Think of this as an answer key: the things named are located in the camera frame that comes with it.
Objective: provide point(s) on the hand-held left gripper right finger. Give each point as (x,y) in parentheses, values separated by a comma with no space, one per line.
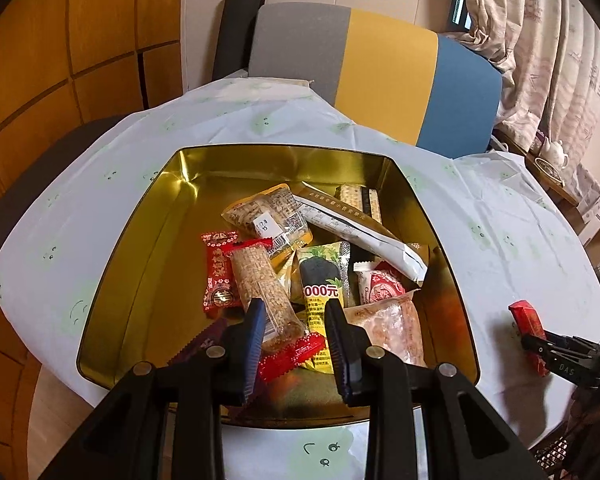
(342,355)

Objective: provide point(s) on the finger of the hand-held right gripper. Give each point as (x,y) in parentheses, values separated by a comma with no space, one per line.
(555,364)
(575,341)

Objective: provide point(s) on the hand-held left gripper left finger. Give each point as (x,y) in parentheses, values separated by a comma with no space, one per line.
(252,350)

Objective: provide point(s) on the glossy red snack packet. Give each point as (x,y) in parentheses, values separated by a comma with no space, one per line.
(525,317)

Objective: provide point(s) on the clear orange cake packet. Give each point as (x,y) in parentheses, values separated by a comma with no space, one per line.
(395,330)

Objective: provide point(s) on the red-ended sesame bar packet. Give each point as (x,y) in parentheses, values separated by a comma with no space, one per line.
(252,280)

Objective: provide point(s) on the yellow green snack packet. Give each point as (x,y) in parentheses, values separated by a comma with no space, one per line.
(320,280)

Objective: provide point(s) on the white red patterned packet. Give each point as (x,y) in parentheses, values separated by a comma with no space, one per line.
(380,285)

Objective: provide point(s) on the red gold patterned packet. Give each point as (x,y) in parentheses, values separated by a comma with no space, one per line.
(220,275)

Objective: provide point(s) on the long white gold packet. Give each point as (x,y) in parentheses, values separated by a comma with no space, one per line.
(375,245)

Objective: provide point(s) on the orange sesame snack packet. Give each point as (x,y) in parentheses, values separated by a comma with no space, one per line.
(265,215)

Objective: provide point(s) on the gold tin box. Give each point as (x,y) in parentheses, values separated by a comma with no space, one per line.
(145,260)

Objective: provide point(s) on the clear cracker packet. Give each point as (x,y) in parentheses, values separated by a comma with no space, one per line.
(352,197)

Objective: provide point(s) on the woven wicker seat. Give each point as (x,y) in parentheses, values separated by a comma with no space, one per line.
(552,452)

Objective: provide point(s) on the light blue plastic tablecloth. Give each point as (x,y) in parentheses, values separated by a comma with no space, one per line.
(505,260)

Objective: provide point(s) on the white cardboard box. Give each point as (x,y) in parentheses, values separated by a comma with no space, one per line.
(597,210)

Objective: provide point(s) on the wooden side table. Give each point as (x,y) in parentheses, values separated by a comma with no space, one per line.
(570,192)

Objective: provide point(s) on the round tea tray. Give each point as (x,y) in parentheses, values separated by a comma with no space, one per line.
(549,167)

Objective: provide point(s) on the white teapot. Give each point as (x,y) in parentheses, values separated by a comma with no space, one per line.
(556,152)

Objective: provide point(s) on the grey yellow blue chair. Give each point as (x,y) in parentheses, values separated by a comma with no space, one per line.
(390,60)

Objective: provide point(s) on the patterned beige curtain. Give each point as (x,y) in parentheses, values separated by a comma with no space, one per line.
(540,35)

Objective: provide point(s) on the black rolled mat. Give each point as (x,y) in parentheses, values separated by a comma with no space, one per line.
(235,30)

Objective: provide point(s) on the wooden wardrobe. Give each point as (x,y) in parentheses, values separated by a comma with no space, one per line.
(55,85)

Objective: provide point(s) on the window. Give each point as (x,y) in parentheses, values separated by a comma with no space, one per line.
(460,5)

